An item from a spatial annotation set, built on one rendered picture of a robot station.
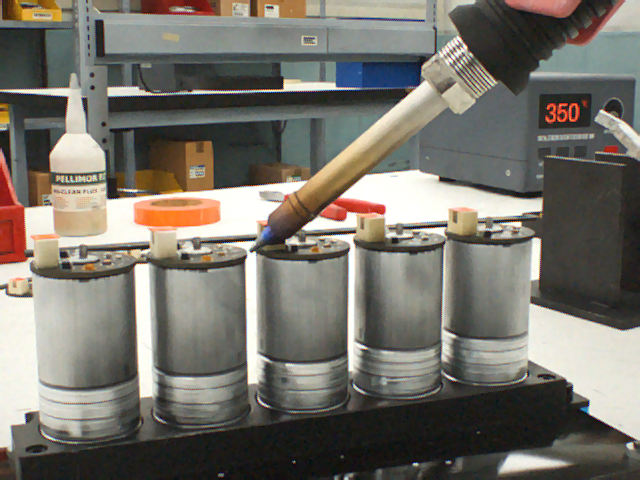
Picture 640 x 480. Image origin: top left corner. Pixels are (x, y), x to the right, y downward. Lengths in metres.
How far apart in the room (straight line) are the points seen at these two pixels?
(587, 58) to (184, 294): 5.64
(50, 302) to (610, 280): 0.27
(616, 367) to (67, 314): 0.21
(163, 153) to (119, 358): 4.85
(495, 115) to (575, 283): 0.36
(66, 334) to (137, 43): 2.61
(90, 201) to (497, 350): 0.39
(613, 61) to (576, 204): 5.31
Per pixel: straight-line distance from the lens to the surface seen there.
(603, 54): 5.79
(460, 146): 0.83
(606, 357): 0.38
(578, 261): 0.44
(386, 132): 0.23
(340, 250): 0.24
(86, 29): 2.81
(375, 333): 0.26
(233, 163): 5.57
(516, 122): 0.77
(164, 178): 5.02
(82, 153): 0.61
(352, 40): 3.28
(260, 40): 3.06
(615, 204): 0.43
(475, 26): 0.22
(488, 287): 0.27
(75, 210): 0.62
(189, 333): 0.24
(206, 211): 0.65
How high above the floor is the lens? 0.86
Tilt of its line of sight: 11 degrees down
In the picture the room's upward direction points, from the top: straight up
